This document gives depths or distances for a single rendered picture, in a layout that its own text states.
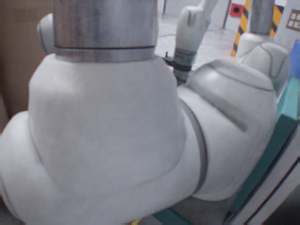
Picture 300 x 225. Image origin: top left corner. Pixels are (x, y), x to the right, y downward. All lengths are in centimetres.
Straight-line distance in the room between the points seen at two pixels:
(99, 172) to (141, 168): 4
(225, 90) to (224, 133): 5
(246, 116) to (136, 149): 15
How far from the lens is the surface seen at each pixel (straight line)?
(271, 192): 49
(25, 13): 89
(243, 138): 26
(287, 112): 40
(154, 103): 15
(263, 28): 90
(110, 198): 19
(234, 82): 25
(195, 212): 39
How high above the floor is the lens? 106
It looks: 32 degrees down
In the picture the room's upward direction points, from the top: 9 degrees clockwise
